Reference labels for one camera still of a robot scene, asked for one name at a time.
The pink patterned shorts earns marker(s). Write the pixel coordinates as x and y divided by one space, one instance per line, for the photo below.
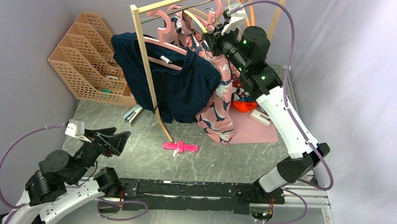
214 117

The navy blue shorts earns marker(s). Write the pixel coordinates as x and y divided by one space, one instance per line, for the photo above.
180 94

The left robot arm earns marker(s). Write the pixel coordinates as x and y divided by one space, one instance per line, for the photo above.
55 189

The orange hanger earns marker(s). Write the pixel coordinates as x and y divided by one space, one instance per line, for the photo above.
250 16

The beige plastic file organizer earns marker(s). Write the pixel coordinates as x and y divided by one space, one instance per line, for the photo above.
84 60

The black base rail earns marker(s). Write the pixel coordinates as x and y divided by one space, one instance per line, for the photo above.
205 196

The yellow hanger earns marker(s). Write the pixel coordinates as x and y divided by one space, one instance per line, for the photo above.
194 19

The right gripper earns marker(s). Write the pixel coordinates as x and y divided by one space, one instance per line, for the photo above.
214 39

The pink hanger with navy shorts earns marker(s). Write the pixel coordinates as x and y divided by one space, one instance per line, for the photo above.
161 41

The magenta tape roll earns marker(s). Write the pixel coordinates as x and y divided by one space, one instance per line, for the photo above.
180 147

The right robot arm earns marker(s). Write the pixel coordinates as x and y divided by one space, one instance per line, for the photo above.
248 54

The orange cloth item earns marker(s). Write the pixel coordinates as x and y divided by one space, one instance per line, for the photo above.
244 106

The pink clipboard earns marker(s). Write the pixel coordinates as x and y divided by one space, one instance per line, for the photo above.
248 130

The wooden clothes rack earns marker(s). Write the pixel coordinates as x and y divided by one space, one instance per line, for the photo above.
140 16

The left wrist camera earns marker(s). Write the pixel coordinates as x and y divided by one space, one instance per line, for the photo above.
76 129

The colourful cartoon print cloth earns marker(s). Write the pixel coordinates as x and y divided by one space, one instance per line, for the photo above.
238 91

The grey stapler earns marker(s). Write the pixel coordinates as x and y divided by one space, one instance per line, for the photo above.
133 114

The white eraser box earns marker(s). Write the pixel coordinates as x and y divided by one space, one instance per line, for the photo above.
260 118

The beige wooden hanger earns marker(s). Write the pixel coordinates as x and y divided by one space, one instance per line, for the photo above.
226 0

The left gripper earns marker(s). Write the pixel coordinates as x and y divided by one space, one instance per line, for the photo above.
107 144

